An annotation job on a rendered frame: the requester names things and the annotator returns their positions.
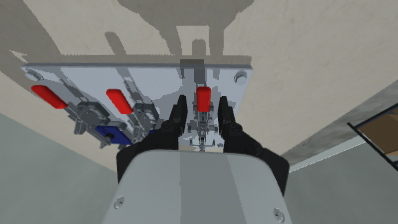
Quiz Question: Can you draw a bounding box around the blue flat metal blank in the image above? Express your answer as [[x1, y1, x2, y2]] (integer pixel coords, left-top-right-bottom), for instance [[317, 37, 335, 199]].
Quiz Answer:
[[148, 124, 161, 135]]

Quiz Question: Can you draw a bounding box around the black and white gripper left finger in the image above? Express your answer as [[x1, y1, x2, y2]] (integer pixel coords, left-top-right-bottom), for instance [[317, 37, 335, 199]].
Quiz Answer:
[[116, 95, 188, 184]]

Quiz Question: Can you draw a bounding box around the blue flat plate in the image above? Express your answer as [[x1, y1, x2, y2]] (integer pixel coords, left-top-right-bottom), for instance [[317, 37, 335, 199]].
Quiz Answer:
[[95, 122, 133, 145]]

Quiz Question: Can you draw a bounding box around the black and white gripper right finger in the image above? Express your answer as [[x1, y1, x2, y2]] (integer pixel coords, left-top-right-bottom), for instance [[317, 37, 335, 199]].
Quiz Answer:
[[218, 96, 290, 198]]

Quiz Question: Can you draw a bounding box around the grey fixture plate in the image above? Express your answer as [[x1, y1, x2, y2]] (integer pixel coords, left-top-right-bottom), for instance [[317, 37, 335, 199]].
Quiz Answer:
[[20, 63, 253, 147]]

